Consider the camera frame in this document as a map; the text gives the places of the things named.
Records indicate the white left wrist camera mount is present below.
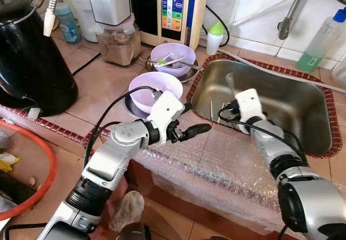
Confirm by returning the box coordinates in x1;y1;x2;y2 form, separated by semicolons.
145;90;185;134

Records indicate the white blender with brown powder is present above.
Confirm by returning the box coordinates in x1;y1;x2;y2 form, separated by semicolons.
85;0;143;67

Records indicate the black electric kettle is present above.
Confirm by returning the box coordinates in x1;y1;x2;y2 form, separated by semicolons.
0;0;79;117

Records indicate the lilac plastic bowl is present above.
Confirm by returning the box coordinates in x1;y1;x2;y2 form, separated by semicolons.
128;71;184;114
150;42;197;78

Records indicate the round metal plate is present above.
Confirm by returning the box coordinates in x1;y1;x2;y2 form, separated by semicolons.
124;91;188;121
144;55;201;84

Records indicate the small teal plastic bottle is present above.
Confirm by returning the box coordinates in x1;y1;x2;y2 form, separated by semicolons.
54;2;82;45

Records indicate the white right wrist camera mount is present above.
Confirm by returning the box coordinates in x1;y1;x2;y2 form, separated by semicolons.
235;88;268;124

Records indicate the green dish soap bottle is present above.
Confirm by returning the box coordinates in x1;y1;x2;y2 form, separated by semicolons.
296;8;346;72

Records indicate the orange rubber hose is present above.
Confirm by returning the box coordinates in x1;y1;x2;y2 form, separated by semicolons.
0;119;58;222

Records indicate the stainless steel sink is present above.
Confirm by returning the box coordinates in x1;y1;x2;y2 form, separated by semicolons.
186;56;343;160

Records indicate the metal wall tap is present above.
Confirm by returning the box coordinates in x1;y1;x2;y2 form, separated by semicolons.
278;0;315;41

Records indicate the thin white pipe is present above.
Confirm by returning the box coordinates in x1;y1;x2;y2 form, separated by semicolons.
221;48;346;93

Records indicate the yellow packet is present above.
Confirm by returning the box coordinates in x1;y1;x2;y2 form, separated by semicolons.
0;152;21;174

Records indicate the small white bottle green cap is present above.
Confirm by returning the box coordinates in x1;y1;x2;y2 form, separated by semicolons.
206;21;225;56

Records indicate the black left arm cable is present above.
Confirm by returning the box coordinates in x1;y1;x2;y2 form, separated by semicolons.
83;85;164;168

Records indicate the white jar with green lid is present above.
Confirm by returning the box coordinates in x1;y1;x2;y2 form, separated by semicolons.
69;0;99;44

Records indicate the black water ionizer, wood trim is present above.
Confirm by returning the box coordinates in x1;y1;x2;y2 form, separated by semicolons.
130;0;209;51

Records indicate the clear bubble wrap sheet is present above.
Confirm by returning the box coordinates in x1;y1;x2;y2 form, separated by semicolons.
132;122;306;232

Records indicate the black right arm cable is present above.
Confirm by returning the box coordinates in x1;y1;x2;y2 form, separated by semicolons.
218;106;310;162

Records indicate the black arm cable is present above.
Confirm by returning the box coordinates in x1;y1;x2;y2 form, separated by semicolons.
83;85;164;168
218;106;310;162

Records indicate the silver flexible tap hose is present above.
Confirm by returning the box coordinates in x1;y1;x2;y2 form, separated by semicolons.
43;0;74;37

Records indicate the white crumpled cloth bundle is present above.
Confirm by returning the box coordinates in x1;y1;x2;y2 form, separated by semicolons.
108;191;146;233

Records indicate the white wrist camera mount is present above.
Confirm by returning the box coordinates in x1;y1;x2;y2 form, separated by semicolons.
145;90;185;134
235;88;268;124

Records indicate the black power cable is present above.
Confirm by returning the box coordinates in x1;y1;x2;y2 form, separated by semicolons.
202;4;231;48

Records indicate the white spoon with green end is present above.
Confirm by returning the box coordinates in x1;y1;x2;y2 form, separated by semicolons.
154;56;190;69

